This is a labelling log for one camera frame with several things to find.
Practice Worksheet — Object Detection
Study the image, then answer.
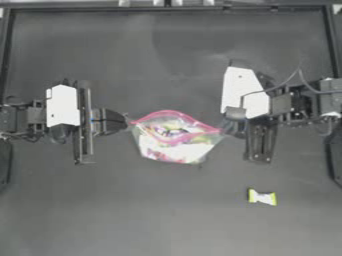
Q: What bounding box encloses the black table frame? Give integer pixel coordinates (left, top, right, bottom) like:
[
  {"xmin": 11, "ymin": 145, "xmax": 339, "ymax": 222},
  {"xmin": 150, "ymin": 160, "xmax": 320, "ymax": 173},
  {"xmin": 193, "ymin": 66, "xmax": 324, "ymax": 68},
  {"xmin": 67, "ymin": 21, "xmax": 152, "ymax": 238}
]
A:
[{"xmin": 0, "ymin": 2, "xmax": 342, "ymax": 101}]

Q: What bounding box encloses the clear bag with pink zip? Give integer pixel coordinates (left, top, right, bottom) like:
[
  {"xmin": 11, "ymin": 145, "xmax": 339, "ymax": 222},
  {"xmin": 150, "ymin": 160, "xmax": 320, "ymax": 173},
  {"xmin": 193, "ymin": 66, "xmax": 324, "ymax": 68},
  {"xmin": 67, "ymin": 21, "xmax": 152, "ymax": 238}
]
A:
[{"xmin": 128, "ymin": 109, "xmax": 225, "ymax": 165}]

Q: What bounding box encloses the green white candy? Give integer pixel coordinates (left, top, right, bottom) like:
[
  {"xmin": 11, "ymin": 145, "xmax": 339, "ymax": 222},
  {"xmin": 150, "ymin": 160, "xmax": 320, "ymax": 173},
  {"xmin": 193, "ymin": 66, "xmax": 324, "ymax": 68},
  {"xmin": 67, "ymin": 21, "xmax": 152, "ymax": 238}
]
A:
[{"xmin": 246, "ymin": 188, "xmax": 277, "ymax": 207}]

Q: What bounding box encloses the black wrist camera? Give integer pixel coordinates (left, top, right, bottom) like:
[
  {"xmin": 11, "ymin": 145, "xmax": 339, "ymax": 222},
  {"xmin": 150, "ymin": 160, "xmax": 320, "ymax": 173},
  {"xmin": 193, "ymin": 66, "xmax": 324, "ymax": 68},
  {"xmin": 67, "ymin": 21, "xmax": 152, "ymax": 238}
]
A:
[{"xmin": 222, "ymin": 106, "xmax": 246, "ymax": 121}]

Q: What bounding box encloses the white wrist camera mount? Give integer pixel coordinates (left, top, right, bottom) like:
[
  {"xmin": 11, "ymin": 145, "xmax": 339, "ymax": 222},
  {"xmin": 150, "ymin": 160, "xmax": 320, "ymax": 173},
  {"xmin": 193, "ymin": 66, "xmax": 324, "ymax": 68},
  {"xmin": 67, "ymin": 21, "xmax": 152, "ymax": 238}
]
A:
[
  {"xmin": 45, "ymin": 84, "xmax": 81, "ymax": 128},
  {"xmin": 220, "ymin": 66, "xmax": 271, "ymax": 120}
]

